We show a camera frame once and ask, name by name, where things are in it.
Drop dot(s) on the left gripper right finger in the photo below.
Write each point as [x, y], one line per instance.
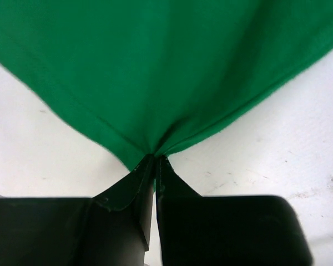
[230, 230]

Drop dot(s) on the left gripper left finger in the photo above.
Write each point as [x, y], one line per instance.
[112, 228]

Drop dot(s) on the green t-shirt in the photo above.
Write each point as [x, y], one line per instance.
[238, 93]

